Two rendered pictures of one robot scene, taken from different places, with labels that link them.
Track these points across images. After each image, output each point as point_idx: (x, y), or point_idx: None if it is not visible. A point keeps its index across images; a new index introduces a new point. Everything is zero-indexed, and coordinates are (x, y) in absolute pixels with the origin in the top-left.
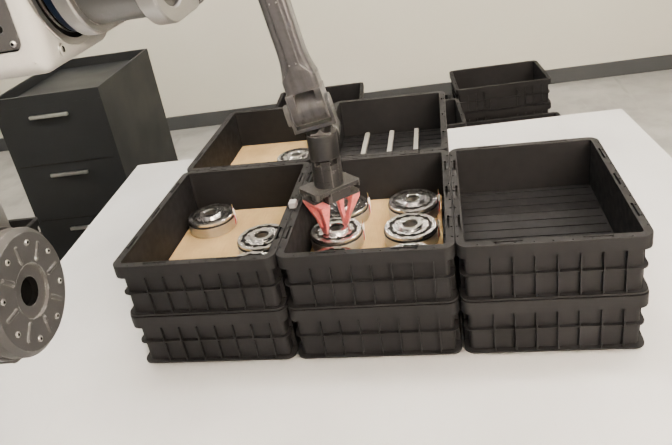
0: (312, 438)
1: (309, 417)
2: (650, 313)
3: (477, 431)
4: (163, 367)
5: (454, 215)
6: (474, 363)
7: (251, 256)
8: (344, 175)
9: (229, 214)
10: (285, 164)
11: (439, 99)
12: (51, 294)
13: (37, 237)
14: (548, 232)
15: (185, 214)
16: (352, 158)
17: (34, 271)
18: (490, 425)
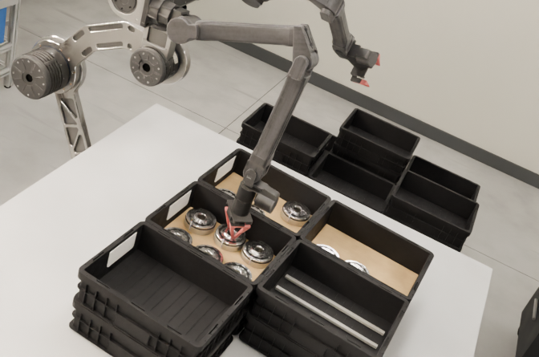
0: (132, 214)
1: (144, 218)
2: (87, 356)
3: (87, 250)
4: None
5: (171, 237)
6: None
7: (204, 176)
8: (244, 219)
9: (289, 214)
10: (303, 228)
11: (358, 344)
12: (150, 76)
13: (158, 62)
14: (156, 308)
15: (305, 203)
16: (284, 250)
17: (151, 66)
18: (86, 256)
